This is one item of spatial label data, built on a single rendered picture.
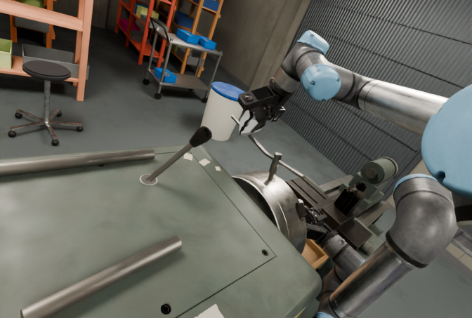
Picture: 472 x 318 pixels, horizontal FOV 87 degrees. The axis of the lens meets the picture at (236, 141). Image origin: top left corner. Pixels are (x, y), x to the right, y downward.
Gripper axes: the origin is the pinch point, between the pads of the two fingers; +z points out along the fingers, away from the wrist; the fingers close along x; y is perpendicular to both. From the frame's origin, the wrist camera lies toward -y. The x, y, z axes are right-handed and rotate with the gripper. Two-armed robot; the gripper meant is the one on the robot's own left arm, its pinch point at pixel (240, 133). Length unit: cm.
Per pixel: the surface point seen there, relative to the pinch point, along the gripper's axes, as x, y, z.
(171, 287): -33, -40, -5
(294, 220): -31.0, 0.0, 1.2
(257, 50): 369, 412, 132
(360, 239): -48, 57, 20
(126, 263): -27, -45, -6
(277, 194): -23.1, -2.0, -0.2
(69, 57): 278, 16, 169
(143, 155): -4.5, -33.5, 0.9
